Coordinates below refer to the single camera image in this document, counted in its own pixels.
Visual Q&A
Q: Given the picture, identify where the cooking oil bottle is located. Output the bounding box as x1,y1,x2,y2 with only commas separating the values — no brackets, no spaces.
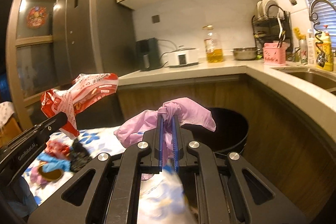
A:
202,25,224,63

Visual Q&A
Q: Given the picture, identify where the black trash bin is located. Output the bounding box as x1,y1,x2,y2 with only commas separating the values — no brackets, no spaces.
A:
181,107,249,155

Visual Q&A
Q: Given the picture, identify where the dotted cloth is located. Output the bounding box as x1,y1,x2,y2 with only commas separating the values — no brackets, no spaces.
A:
0,102,15,132

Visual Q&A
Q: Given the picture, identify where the pink plastic bag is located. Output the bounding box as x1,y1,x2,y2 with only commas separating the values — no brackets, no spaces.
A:
30,165,48,185

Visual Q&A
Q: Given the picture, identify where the grey refrigerator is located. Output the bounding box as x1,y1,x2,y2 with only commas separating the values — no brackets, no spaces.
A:
52,0,137,80

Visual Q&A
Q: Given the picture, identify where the black crumpled wrapper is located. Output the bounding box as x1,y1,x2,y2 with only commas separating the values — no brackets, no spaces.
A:
70,140,92,172

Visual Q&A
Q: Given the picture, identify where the steel kitchen sink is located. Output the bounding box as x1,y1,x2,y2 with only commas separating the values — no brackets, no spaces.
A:
273,67,336,96

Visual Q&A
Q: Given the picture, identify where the white plastic bottle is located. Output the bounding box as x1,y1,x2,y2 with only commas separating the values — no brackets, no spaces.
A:
307,29,317,66

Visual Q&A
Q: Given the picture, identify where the red white snack packet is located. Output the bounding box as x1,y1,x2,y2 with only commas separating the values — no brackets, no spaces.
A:
40,72,119,139

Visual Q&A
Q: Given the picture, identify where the wooden glass door cabinet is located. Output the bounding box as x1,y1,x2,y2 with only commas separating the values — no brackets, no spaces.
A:
5,0,72,130

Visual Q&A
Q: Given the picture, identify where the yellow detergent bottle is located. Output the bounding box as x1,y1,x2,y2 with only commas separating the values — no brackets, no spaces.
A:
315,31,334,72

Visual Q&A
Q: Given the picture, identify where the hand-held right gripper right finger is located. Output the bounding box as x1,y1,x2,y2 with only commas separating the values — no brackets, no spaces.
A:
172,115,307,224

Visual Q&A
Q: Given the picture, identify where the black air fryer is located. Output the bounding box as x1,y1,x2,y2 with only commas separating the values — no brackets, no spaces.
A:
136,38,162,72

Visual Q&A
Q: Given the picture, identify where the pink utensil holder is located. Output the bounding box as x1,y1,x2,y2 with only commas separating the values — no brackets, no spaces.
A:
262,42,286,65

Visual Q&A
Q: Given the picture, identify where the purple rubber glove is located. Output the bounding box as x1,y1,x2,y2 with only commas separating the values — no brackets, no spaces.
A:
114,98,216,180

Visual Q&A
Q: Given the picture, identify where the metal bowl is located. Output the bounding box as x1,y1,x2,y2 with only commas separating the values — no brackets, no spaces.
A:
232,47,259,61

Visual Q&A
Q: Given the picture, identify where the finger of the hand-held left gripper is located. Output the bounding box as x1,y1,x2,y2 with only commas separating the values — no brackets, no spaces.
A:
25,112,68,144

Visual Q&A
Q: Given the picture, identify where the red printed can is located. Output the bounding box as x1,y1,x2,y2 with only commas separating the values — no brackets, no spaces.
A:
38,166,63,182

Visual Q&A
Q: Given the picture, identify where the yellow brush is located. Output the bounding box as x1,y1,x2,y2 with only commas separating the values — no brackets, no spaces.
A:
293,27,306,42

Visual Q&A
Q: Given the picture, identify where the white electric cooker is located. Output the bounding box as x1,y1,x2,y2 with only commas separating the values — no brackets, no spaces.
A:
161,46,200,67

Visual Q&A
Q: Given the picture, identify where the black power cable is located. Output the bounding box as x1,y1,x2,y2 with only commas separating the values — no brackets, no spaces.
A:
157,39,181,67

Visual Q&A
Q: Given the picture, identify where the orange chair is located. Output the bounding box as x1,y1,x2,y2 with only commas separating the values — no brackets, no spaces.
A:
0,116,23,147

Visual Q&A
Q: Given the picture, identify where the red plastic bag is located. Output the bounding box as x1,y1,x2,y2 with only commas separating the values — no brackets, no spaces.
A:
45,140,72,161

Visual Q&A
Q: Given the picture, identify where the black dish rack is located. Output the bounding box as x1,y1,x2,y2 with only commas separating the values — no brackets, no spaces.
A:
251,0,293,56

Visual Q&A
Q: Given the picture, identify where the blue floral tablecloth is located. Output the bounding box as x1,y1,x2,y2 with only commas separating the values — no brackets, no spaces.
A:
21,127,189,224

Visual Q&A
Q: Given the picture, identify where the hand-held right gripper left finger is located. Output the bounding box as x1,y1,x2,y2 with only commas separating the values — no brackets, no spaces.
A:
28,115,164,224

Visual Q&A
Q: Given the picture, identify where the metal faucet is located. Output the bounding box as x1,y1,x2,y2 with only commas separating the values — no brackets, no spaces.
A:
308,0,336,30

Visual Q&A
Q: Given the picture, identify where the silver drink can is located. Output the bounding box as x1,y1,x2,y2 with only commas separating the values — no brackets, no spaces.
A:
299,39,308,64

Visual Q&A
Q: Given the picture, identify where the round red decoration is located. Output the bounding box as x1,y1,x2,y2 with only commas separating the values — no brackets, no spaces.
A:
26,6,49,28

